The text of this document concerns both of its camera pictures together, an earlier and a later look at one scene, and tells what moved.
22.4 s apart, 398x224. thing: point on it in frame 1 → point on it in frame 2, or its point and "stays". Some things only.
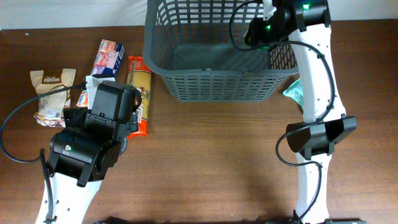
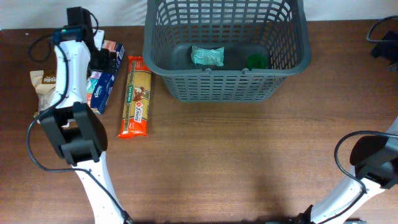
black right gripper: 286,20 → 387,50
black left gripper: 76,118 → 105,63
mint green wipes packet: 295,91 → 208,56
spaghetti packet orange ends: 138,74 stays
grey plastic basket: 190,45 stays
